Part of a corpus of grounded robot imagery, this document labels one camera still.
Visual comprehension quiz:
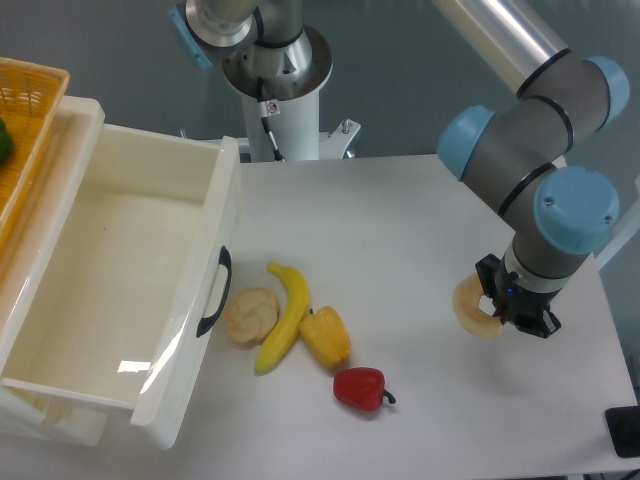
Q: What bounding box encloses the yellow bell pepper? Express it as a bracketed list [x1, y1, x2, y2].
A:
[299, 306, 351, 371]

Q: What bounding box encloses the white table frame bracket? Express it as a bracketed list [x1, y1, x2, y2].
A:
[319, 119, 361, 160]

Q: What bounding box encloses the green pepper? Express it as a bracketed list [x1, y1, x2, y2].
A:
[0, 119, 14, 164]

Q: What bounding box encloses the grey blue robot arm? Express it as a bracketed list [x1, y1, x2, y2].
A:
[169, 1, 629, 338]

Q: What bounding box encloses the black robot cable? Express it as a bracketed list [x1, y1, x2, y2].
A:
[255, 74, 287, 162]

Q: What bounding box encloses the black device at edge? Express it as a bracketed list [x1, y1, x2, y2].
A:
[605, 405, 640, 458]

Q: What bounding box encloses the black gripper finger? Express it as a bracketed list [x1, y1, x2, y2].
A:
[512, 307, 561, 339]
[475, 254, 500, 316]

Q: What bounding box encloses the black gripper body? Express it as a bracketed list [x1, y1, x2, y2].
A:
[496, 259, 553, 325]

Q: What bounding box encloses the orange woven basket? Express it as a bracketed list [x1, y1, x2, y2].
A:
[1, 57, 70, 245]

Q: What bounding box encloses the red bell pepper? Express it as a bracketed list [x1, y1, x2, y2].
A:
[333, 367, 396, 412]

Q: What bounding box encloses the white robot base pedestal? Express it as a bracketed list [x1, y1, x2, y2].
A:
[223, 25, 333, 163]

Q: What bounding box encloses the black drawer handle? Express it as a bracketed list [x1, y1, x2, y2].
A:
[196, 246, 232, 338]

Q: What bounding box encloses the beige glazed donut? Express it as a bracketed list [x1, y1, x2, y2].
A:
[452, 274, 503, 338]

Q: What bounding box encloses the open white upper drawer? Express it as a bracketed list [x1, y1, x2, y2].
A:
[1, 125, 240, 449]

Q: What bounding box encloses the yellow banana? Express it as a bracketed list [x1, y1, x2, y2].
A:
[253, 262, 310, 375]

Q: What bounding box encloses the round bread roll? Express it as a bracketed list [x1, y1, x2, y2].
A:
[223, 287, 280, 344]

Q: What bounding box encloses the white drawer cabinet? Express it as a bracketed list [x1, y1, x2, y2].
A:
[1, 96, 107, 446]

